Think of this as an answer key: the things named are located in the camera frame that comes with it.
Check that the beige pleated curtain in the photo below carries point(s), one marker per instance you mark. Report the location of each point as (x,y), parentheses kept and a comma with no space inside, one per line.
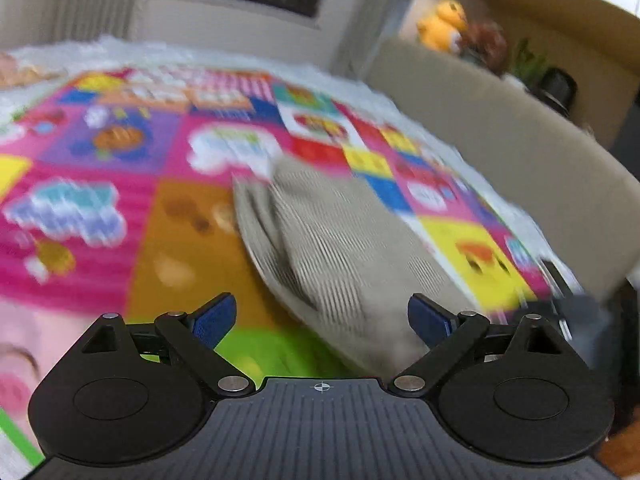
(37,22)

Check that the brown plush toy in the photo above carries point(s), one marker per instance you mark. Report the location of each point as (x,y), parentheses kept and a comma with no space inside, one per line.
(485,41)

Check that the beige striped knit garment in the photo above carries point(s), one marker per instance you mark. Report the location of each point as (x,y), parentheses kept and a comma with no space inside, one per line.
(341,263)

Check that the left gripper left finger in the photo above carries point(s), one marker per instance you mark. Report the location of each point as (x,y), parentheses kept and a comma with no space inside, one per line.
(192,339)

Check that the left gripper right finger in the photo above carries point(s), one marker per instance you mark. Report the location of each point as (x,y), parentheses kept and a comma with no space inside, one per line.
(450,340)

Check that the yellow plush toy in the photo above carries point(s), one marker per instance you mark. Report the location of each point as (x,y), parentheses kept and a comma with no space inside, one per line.
(441,30)

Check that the colourful cartoon patchwork blanket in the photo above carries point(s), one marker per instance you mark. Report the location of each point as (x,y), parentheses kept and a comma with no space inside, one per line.
(116,208)

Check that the black round jar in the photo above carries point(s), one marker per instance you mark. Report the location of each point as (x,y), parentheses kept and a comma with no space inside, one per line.
(557,89)

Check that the green potted plant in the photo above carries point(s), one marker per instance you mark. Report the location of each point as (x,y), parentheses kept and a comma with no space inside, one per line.
(527,65)

